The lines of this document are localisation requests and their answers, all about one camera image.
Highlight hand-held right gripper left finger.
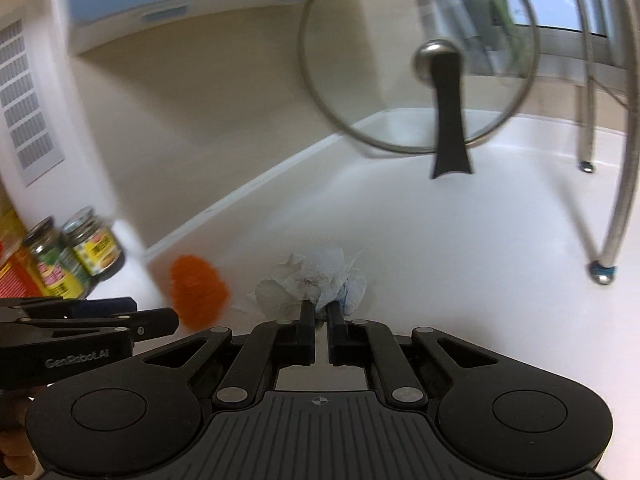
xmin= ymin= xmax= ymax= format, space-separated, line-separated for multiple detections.
xmin=142 ymin=301 xmax=317 ymax=409

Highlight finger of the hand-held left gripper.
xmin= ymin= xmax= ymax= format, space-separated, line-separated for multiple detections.
xmin=0 ymin=308 xmax=180 ymax=341
xmin=0 ymin=296 xmax=138 ymax=318

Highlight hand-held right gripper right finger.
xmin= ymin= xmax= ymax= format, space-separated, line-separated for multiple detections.
xmin=327 ymin=302 xmax=501 ymax=404

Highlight white tissue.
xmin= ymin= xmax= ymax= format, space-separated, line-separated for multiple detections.
xmin=245 ymin=246 xmax=368 ymax=318

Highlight person's left hand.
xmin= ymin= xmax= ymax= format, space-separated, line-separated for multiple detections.
xmin=0 ymin=387 xmax=38 ymax=480

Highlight orange mesh net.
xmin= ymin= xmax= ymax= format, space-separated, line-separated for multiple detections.
xmin=169 ymin=255 xmax=231 ymax=332

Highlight yellow label pickle jar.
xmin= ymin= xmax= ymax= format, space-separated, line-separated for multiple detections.
xmin=62 ymin=206 xmax=126 ymax=281

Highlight red label oil bottle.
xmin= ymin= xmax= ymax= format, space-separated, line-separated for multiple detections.
xmin=0 ymin=210 xmax=51 ymax=301

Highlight glass pot lid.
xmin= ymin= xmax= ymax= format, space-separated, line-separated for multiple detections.
xmin=298 ymin=0 xmax=542 ymax=181

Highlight steel rack legs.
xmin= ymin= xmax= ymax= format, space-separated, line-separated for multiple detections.
xmin=565 ymin=0 xmax=640 ymax=286

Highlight window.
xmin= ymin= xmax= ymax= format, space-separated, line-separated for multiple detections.
xmin=530 ymin=0 xmax=640 ymax=68

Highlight white wall vent grille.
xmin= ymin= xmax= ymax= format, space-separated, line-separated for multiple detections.
xmin=0 ymin=17 xmax=66 ymax=187

